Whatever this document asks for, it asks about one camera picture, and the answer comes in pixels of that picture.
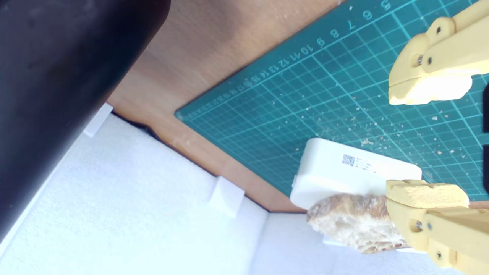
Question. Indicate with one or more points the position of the brown bread slice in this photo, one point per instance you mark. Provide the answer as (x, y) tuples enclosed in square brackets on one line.
[(344, 221)]

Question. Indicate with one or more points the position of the black two-slot toaster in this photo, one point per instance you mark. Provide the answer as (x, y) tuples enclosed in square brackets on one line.
[(57, 76)]

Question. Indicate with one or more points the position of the white block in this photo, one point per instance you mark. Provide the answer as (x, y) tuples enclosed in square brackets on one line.
[(332, 172)]

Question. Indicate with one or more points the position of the green cutting mat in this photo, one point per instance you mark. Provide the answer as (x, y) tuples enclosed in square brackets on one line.
[(305, 84)]

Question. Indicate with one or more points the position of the white wall clip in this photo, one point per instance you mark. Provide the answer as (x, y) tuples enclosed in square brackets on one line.
[(227, 198), (98, 120)]

